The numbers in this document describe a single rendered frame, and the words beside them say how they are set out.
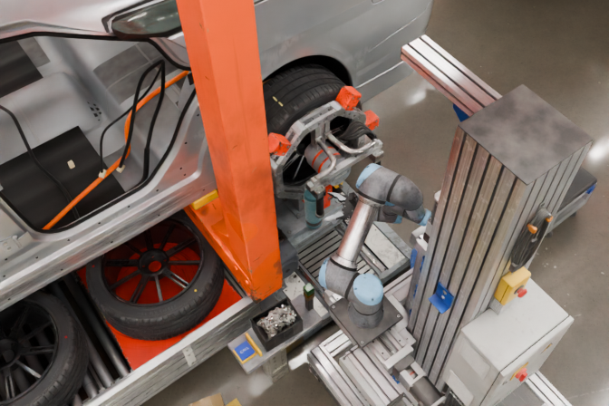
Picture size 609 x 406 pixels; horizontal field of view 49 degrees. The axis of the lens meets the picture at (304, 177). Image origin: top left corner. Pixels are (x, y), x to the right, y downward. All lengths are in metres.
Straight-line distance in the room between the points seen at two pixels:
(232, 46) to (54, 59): 2.22
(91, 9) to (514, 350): 1.84
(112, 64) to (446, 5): 2.83
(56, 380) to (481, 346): 1.86
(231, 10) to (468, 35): 3.51
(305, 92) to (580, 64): 2.64
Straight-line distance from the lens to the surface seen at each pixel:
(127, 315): 3.27
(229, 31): 1.88
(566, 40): 5.34
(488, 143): 1.77
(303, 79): 3.09
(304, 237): 3.76
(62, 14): 2.45
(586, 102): 4.92
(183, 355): 3.33
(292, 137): 3.01
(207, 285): 3.26
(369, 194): 2.56
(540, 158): 1.78
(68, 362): 3.27
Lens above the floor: 3.36
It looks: 53 degrees down
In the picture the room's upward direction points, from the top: 2 degrees counter-clockwise
